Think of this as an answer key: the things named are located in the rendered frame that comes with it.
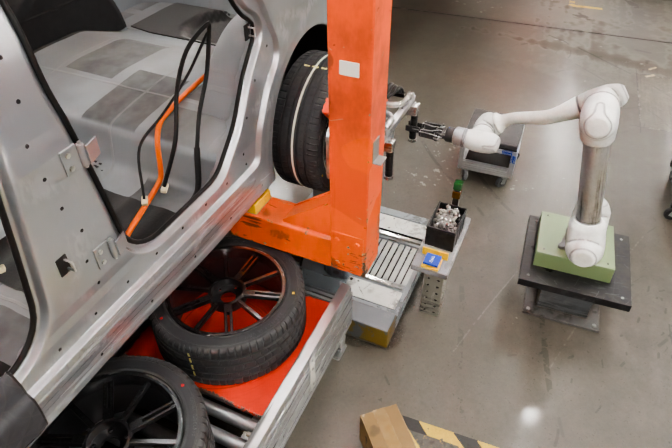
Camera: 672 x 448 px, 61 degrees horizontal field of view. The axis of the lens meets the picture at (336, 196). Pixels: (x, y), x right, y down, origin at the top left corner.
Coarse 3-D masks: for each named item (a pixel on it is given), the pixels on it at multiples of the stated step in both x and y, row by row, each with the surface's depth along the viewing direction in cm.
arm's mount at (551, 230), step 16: (544, 224) 289; (560, 224) 290; (544, 240) 279; (560, 240) 279; (608, 240) 280; (544, 256) 272; (560, 256) 269; (608, 256) 270; (576, 272) 271; (592, 272) 268; (608, 272) 264
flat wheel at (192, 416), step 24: (120, 360) 212; (144, 360) 212; (96, 384) 206; (120, 384) 210; (144, 384) 206; (168, 384) 204; (192, 384) 204; (72, 408) 199; (96, 408) 213; (120, 408) 219; (144, 408) 221; (168, 408) 199; (192, 408) 196; (48, 432) 197; (72, 432) 209; (96, 432) 194; (120, 432) 196; (192, 432) 189
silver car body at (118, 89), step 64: (0, 0) 130; (64, 0) 307; (128, 0) 382; (192, 0) 386; (256, 0) 209; (320, 0) 253; (0, 64) 128; (64, 64) 286; (128, 64) 284; (192, 64) 220; (256, 64) 221; (0, 128) 130; (64, 128) 148; (128, 128) 246; (192, 128) 242; (256, 128) 234; (0, 192) 135; (64, 192) 149; (128, 192) 245; (192, 192) 242; (256, 192) 244; (0, 256) 213; (64, 256) 154; (128, 256) 180; (192, 256) 210; (0, 320) 190; (64, 320) 161; (128, 320) 186; (64, 384) 165
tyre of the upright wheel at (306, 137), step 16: (304, 64) 255; (320, 64) 254; (288, 80) 251; (304, 80) 249; (320, 80) 248; (288, 96) 250; (304, 96) 247; (320, 96) 244; (288, 112) 248; (304, 112) 246; (320, 112) 244; (288, 128) 250; (304, 128) 246; (320, 128) 246; (272, 144) 256; (288, 144) 253; (304, 144) 249; (320, 144) 250; (288, 160) 258; (304, 160) 253; (320, 160) 255; (288, 176) 267; (304, 176) 261; (320, 176) 260
